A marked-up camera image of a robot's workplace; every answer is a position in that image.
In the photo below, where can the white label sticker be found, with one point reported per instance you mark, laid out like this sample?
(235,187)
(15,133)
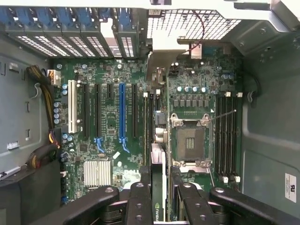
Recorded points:
(290,187)

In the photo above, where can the silver chipset heatsink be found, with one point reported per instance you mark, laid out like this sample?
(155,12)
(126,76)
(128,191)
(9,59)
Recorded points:
(97,173)

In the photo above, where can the green Dell motherboard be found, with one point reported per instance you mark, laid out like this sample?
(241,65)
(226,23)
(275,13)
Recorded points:
(110,112)

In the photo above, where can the open black PC case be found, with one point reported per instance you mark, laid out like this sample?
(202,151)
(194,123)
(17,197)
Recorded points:
(269,117)

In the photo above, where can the white expansion slot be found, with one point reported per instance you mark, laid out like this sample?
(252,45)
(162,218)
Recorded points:
(72,105)

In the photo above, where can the black RAM slot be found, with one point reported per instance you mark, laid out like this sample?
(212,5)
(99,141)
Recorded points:
(234,136)
(229,136)
(218,136)
(224,136)

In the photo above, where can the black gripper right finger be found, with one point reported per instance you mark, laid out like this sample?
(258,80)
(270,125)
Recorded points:
(197,208)

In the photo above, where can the thin metal locking lever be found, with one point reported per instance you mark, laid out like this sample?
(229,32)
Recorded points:
(225,114)

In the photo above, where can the black plastic shroud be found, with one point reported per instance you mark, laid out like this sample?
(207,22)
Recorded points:
(28,199)

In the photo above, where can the CPU socket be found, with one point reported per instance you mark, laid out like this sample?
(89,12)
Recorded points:
(191,140)

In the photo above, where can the short black expansion slot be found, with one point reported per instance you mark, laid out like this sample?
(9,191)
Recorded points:
(109,90)

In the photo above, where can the blue expansion slot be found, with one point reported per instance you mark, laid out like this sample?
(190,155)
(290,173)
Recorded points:
(122,110)

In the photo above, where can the metal socket cover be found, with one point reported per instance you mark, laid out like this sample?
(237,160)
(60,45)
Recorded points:
(194,167)

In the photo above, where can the white power connector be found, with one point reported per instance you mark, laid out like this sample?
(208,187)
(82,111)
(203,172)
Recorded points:
(54,77)

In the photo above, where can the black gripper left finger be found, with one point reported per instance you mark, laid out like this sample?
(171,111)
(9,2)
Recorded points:
(138,206)

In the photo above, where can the long black expansion slot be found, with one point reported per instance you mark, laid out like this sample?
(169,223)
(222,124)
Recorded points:
(134,110)
(97,110)
(85,110)

